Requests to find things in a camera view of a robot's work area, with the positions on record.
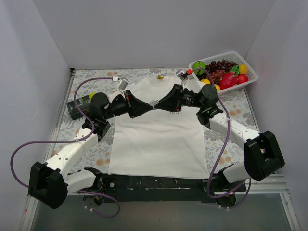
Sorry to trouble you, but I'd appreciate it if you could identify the white t-shirt daisy print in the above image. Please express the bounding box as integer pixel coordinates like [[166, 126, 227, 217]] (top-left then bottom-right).
[[107, 76, 216, 179]]

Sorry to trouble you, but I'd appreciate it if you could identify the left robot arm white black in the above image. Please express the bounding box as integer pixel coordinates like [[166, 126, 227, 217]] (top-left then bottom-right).
[[28, 90, 154, 209]]

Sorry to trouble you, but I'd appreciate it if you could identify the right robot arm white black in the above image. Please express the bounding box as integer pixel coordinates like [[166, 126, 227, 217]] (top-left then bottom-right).
[[154, 84, 285, 191]]

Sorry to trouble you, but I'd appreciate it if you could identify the yellow orange front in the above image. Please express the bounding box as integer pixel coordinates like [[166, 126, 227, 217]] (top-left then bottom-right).
[[214, 84, 221, 91]]

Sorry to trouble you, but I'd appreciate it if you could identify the yellow orange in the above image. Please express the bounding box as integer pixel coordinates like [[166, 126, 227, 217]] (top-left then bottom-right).
[[201, 79, 211, 85], [214, 84, 221, 91]]

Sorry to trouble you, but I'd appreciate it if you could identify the black green cardboard box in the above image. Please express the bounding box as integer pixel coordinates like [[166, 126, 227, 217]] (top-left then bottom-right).
[[66, 92, 96, 120]]

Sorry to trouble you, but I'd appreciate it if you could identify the yellow orange left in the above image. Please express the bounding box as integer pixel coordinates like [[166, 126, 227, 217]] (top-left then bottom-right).
[[201, 79, 211, 85]]

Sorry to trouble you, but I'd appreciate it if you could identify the red grape bunch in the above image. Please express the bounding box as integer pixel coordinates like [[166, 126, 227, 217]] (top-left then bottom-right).
[[206, 70, 226, 85]]

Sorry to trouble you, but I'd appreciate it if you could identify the red dragon fruit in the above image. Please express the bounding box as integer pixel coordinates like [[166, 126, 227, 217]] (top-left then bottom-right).
[[219, 72, 238, 90]]

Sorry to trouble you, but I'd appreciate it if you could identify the green watermelon ball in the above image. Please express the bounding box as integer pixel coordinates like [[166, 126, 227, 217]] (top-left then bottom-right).
[[192, 61, 206, 76]]

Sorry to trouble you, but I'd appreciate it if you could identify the dark purple grape bunch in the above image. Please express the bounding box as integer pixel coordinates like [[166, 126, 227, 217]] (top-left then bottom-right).
[[206, 60, 238, 73]]

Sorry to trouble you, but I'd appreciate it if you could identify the red apple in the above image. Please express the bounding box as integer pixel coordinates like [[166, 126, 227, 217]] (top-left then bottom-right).
[[237, 74, 249, 84]]

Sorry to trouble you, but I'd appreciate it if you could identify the yellow lemon back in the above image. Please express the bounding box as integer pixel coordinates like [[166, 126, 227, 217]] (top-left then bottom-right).
[[239, 64, 248, 74]]

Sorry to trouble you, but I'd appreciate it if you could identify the white plastic fruit basket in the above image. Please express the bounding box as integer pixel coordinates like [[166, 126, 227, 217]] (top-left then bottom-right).
[[189, 51, 258, 95]]

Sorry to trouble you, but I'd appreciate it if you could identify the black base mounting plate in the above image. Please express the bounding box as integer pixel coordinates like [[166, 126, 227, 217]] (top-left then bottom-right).
[[74, 173, 247, 204]]

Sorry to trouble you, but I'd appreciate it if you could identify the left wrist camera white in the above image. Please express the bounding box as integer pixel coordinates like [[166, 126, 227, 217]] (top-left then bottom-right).
[[117, 78, 129, 91]]

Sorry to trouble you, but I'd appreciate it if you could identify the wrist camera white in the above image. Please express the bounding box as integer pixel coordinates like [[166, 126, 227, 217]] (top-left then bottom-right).
[[117, 78, 129, 91], [176, 69, 192, 82]]

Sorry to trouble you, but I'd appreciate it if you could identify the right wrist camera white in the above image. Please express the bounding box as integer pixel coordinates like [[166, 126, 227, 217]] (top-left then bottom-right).
[[176, 69, 192, 82]]

